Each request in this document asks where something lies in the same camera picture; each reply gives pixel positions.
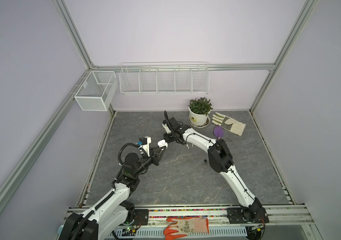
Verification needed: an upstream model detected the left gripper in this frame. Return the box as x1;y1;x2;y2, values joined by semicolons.
134;144;166;177

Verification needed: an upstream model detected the white earbud charging case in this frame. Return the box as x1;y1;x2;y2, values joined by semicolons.
157;140;168;148

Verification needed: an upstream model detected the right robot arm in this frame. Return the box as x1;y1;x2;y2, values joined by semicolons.
162;111;269;224

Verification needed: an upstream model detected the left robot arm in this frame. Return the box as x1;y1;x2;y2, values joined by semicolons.
59;138;168;240

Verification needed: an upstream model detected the potted green plant white pot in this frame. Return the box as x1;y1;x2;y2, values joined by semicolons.
188;97;213;127

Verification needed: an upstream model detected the beige gardening glove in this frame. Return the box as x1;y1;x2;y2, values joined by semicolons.
211;112;246;137

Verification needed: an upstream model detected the red white work glove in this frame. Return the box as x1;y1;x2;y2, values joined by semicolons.
164;217;209;240

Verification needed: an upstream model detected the white mesh box basket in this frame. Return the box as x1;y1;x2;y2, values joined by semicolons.
75;71;118;112

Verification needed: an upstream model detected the teal plastic scoop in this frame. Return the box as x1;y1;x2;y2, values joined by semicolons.
58;225;64;235

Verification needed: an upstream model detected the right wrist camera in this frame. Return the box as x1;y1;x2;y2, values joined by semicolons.
162;124;171;134

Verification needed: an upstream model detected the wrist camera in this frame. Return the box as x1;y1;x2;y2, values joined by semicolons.
162;124;171;134
138;137;152;158

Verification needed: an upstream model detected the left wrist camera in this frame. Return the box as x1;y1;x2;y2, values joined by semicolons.
138;137;152;158

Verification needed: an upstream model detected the white wire shelf basket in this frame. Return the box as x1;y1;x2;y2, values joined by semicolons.
120;62;210;95

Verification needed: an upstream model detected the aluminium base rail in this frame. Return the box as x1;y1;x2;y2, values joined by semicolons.
135;205;315;227

